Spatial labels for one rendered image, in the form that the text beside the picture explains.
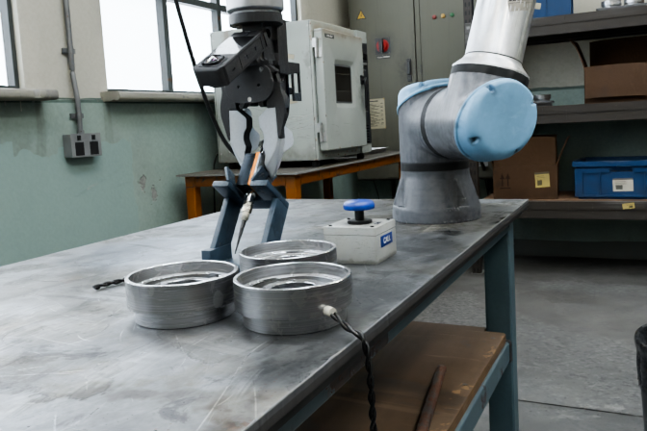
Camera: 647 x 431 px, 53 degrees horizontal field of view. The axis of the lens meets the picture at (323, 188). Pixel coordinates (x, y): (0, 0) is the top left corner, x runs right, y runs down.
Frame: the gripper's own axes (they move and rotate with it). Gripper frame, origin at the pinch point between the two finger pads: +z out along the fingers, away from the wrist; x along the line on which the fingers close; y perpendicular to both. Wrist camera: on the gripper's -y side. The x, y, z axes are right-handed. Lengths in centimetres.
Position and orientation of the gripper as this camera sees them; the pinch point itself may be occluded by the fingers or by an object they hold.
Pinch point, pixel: (257, 168)
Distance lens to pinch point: 86.4
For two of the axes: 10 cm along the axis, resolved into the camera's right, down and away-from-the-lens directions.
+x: -9.1, 0.1, 4.2
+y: 4.2, -1.2, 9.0
